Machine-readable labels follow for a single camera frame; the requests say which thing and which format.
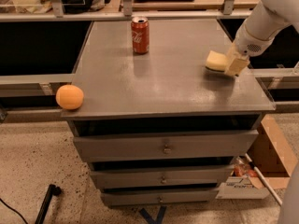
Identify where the middle grey drawer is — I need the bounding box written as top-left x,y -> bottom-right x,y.
91,165 -> 233,189

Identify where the black bar on floor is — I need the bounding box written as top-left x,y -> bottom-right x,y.
35,184 -> 62,224

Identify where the white stick with black tip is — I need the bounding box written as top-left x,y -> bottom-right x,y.
245,153 -> 282,206

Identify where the orange fruit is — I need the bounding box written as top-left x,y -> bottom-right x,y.
56,85 -> 84,110

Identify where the cardboard box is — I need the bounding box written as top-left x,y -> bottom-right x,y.
217,115 -> 297,199

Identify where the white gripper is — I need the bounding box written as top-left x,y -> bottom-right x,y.
224,24 -> 274,77

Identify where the yellow sponge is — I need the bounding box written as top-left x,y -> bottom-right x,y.
206,50 -> 229,72

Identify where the snack packet in box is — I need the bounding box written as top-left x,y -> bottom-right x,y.
234,157 -> 258,177

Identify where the grey drawer cabinet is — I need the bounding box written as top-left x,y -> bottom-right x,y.
64,19 -> 274,194

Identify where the red coke can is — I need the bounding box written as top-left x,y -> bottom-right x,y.
131,16 -> 150,54

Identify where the grey drawer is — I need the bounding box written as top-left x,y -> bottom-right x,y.
74,130 -> 258,162
91,165 -> 233,189
101,189 -> 219,207

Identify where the bottom grey drawer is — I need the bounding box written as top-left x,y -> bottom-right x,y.
101,189 -> 219,207

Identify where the blue tape on floor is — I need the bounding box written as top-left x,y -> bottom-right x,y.
138,205 -> 168,224

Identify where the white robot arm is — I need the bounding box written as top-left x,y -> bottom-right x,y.
228,0 -> 299,224

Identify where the top grey drawer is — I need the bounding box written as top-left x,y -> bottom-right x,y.
74,130 -> 258,162

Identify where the black cable on floor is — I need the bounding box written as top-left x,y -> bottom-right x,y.
0,197 -> 29,224

